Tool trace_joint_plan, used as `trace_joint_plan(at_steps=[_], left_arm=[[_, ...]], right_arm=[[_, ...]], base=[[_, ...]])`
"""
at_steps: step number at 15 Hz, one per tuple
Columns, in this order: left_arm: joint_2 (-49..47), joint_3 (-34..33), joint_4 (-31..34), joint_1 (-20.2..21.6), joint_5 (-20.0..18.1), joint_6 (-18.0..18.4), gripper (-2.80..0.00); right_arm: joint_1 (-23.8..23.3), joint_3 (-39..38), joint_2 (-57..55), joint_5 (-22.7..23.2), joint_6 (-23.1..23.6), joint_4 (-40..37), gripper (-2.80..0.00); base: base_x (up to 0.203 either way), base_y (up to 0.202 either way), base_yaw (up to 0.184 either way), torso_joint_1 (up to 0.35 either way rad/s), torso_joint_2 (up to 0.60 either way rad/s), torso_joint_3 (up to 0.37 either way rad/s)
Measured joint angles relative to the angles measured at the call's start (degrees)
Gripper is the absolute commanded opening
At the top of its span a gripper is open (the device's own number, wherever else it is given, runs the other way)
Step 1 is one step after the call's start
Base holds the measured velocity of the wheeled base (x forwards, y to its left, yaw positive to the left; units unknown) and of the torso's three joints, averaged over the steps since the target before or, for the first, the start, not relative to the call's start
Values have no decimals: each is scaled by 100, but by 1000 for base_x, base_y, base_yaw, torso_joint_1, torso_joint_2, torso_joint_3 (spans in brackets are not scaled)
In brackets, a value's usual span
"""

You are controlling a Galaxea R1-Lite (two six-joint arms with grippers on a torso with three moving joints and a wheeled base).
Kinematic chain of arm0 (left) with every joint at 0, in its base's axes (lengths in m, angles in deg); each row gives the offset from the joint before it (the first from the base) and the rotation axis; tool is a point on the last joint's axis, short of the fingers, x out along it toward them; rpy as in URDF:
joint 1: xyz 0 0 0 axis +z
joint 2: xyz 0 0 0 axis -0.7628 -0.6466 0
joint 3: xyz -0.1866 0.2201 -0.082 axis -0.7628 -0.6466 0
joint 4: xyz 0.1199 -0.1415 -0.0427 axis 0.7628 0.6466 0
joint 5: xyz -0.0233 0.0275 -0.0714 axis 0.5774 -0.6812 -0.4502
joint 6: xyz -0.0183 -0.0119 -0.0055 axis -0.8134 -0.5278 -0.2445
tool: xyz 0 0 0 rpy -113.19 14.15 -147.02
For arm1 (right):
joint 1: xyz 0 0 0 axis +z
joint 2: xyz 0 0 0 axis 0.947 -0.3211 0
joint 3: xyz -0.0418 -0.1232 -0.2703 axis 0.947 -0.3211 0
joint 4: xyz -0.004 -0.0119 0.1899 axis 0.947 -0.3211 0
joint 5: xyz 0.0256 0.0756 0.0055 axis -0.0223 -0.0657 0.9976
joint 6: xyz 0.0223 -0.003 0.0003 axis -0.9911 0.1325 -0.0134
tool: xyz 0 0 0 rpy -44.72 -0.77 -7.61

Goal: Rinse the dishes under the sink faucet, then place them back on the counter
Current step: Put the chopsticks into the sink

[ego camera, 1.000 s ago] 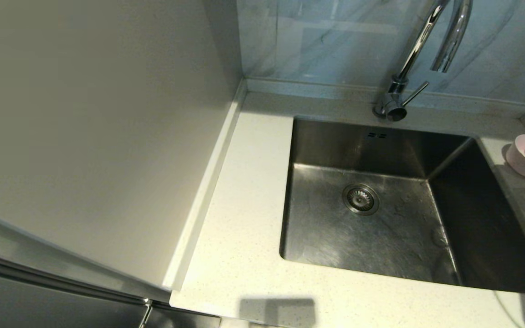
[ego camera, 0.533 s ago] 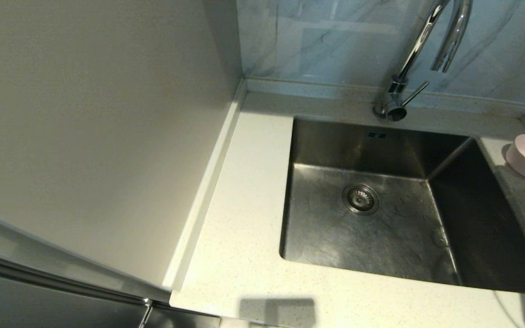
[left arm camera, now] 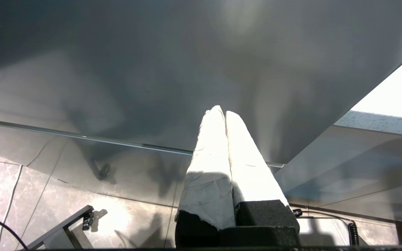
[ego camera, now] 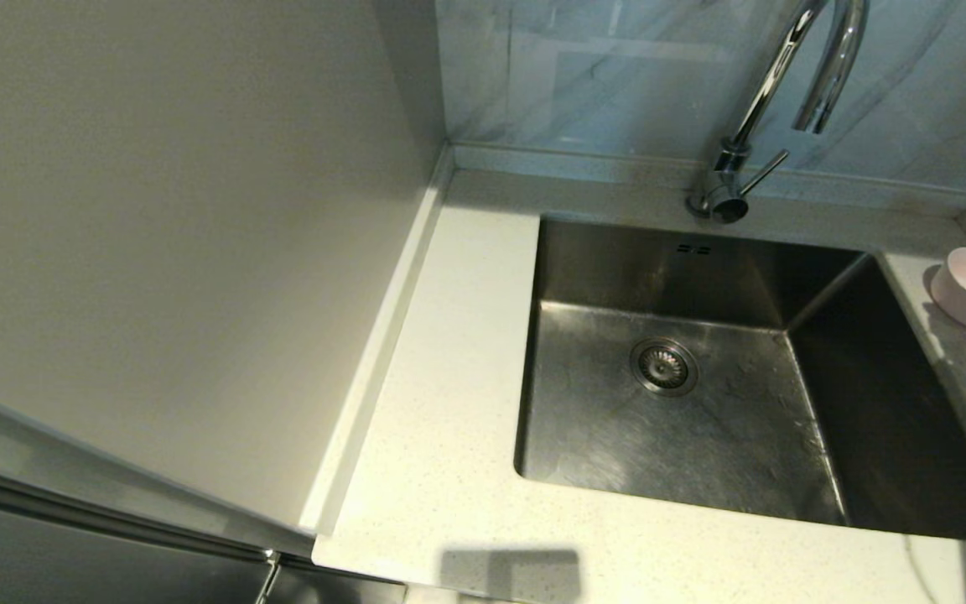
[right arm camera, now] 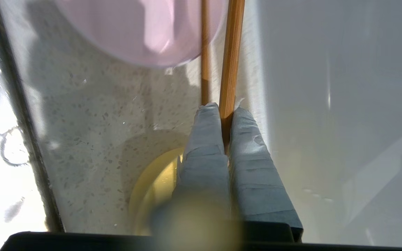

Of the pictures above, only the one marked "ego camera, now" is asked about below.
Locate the stainless steel sink basin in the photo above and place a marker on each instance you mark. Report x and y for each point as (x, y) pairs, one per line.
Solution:
(584, 419)

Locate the round metal drain strainer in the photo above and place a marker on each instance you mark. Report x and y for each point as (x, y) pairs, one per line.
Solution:
(663, 367)

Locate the chrome gooseneck faucet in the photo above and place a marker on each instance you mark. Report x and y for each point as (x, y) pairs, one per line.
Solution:
(733, 166)

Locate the dark grey cabinet front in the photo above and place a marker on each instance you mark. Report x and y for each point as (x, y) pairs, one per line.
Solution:
(72, 545)

